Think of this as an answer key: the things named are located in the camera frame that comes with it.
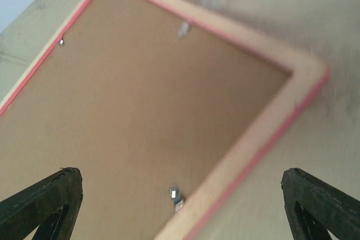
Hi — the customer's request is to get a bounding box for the brown frame backing board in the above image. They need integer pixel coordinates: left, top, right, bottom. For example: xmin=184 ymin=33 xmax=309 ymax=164
xmin=1 ymin=0 xmax=289 ymax=239

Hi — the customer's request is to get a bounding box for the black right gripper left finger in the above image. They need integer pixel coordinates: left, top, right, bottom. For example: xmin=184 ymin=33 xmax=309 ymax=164
xmin=1 ymin=167 xmax=83 ymax=239

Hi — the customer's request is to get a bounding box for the pink picture frame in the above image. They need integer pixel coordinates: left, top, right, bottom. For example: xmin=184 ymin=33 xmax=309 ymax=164
xmin=1 ymin=0 xmax=329 ymax=239

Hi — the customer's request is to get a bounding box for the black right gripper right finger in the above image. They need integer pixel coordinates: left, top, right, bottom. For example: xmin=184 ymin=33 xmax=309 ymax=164
xmin=281 ymin=168 xmax=359 ymax=239

